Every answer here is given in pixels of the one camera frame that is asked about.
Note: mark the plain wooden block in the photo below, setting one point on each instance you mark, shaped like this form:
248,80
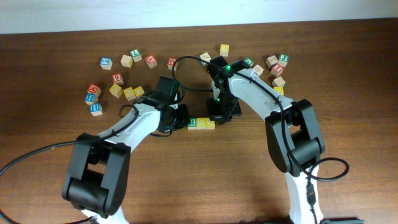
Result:
279,81
127,61

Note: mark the wooden K letter block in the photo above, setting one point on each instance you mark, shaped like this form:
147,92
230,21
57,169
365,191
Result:
271,61

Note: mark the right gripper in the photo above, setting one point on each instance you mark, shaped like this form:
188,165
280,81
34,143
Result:
220,116

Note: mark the red A letter block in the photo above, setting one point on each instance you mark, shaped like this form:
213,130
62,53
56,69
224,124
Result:
151,61

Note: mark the red M letter block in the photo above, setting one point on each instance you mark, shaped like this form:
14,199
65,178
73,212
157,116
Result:
94,89

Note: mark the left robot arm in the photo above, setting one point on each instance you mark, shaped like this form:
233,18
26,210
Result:
96,178

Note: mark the red 6 number block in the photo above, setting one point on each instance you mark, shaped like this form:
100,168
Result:
117,79

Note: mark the green R letter block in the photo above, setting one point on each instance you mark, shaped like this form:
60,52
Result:
192,124

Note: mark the green J letter block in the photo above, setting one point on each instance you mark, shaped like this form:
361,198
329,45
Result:
283,60

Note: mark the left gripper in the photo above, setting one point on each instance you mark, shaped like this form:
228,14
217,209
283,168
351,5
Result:
183,109

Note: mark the yellow block middle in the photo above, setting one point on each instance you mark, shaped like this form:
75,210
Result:
129,93

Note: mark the yellow E letter block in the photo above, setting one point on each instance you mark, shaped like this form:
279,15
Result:
279,90

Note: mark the blue S letter block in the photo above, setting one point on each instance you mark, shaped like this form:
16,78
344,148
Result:
106,63

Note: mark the red Q letter block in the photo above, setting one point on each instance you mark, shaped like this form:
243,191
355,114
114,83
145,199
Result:
172,64

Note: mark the plain wooden block right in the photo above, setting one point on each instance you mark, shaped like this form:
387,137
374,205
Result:
279,81

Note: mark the green L letter block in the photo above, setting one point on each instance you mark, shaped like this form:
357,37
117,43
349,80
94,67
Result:
136,55

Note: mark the green V letter block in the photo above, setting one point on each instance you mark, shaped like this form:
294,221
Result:
249,61

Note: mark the blue H letter block lower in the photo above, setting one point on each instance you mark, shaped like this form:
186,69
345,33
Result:
96,109

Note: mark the red I letter block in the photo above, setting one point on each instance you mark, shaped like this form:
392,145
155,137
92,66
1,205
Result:
276,70

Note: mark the blue-sided Q wooden block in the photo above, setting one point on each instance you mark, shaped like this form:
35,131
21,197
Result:
205,56

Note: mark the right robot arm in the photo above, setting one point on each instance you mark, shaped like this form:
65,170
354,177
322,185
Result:
294,139

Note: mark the yellow block far left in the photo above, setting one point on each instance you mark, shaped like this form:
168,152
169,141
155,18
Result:
116,90

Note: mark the yellow block right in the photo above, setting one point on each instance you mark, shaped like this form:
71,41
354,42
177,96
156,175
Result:
138,91

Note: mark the blue h letter block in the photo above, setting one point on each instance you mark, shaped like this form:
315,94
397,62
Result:
96,109
91,99

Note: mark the yellow block top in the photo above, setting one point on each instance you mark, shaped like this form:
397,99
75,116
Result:
224,50

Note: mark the yellow S letter block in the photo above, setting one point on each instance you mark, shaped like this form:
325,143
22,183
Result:
209,124
201,123

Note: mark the blue H letter block upper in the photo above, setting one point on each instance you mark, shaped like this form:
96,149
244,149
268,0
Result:
91,99

